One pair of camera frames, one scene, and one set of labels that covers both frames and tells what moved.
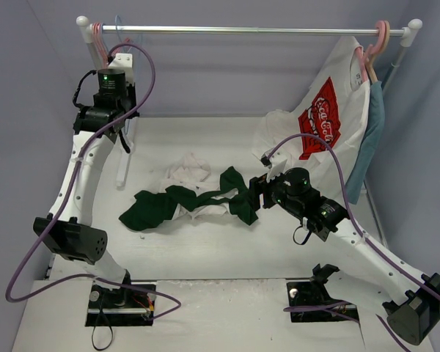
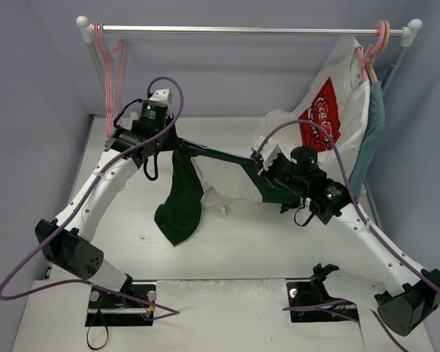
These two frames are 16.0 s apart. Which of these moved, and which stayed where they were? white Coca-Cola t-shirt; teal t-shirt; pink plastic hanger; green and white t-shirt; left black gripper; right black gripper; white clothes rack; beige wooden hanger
Moved: green and white t-shirt; left black gripper; right black gripper
Stayed: teal t-shirt; beige wooden hanger; white clothes rack; pink plastic hanger; white Coca-Cola t-shirt
